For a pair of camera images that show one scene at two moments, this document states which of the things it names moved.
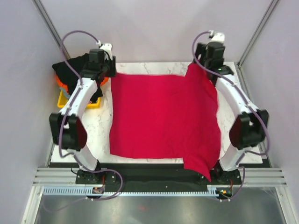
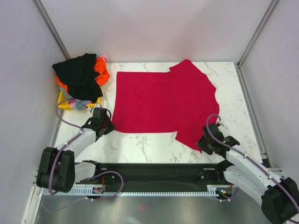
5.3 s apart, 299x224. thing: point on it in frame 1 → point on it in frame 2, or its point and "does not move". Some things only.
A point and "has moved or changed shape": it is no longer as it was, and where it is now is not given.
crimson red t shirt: (166, 116) has moved or changed shape
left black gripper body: (110, 67) → (108, 125)
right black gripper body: (206, 60) → (205, 144)
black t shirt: (66, 74) does not move
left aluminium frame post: (48, 21) does not move
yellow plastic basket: (62, 102) does not move
